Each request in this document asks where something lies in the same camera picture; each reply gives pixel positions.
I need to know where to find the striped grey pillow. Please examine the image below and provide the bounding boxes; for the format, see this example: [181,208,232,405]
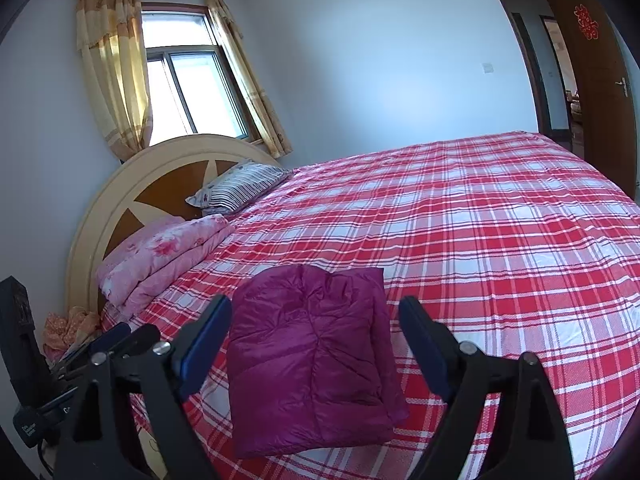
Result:
[186,160,291,216]

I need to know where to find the red double happiness sticker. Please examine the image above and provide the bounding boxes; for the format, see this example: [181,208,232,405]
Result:
[574,3,600,41]

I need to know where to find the silver door handle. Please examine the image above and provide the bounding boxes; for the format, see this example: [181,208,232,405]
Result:
[615,77,628,96]

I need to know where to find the magenta quilted down jacket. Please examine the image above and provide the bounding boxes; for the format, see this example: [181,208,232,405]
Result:
[227,264,409,458]

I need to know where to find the red white plaid bedsheet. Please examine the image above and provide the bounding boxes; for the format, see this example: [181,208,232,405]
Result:
[130,132,639,479]

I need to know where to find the orange cloth by bed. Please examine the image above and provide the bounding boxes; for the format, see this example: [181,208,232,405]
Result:
[42,306,100,363]

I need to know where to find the right yellow curtain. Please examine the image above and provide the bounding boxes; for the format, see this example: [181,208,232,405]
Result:
[206,0,292,159]

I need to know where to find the yellow curtain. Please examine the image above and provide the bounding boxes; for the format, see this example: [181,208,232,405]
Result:
[206,0,292,159]
[76,0,153,162]

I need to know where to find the brown door frame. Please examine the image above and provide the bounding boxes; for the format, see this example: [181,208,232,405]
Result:
[499,0,577,151]

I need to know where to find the left yellow curtain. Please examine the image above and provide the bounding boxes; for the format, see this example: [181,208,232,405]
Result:
[76,0,153,162]

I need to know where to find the cream brown wooden headboard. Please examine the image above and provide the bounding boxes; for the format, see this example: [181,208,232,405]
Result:
[65,134,278,312]

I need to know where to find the window with metal frame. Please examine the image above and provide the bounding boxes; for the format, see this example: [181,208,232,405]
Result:
[142,4,258,145]

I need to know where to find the brown wooden door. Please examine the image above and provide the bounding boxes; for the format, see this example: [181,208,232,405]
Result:
[549,0,637,197]

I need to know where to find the pink floral folded quilt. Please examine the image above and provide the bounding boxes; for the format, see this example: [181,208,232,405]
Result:
[96,214,234,322]

